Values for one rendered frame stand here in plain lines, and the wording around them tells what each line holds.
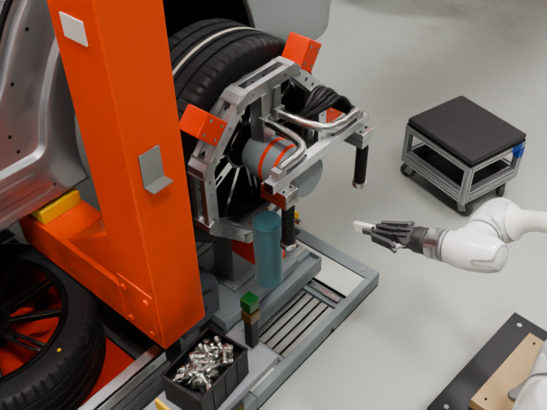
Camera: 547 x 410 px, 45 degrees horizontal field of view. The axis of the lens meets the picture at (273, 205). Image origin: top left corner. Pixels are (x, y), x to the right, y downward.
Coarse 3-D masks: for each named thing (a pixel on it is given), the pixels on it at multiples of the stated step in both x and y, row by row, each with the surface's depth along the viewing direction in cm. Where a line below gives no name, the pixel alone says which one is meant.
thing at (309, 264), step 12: (288, 252) 265; (300, 252) 260; (312, 252) 262; (300, 264) 260; (312, 264) 257; (288, 276) 255; (300, 276) 252; (312, 276) 260; (276, 288) 251; (288, 288) 249; (300, 288) 257; (264, 300) 247; (276, 300) 245; (288, 300) 253; (264, 312) 241; (204, 324) 243; (216, 324) 236; (240, 324) 239
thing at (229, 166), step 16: (288, 80) 201; (288, 96) 212; (208, 112) 179; (240, 128) 196; (288, 128) 219; (240, 144) 206; (224, 160) 199; (240, 160) 207; (224, 176) 200; (240, 176) 226; (224, 192) 221; (240, 192) 221; (256, 192) 218; (224, 208) 208; (240, 208) 215
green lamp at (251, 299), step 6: (246, 294) 182; (252, 294) 182; (240, 300) 181; (246, 300) 180; (252, 300) 180; (258, 300) 181; (240, 306) 183; (246, 306) 180; (252, 306) 180; (258, 306) 183
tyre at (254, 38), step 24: (192, 24) 189; (216, 24) 190; (240, 24) 196; (192, 48) 181; (216, 48) 179; (240, 48) 179; (264, 48) 184; (192, 72) 176; (216, 72) 174; (240, 72) 181; (192, 96) 172; (216, 96) 177; (192, 144) 178; (192, 216) 193; (216, 240) 208
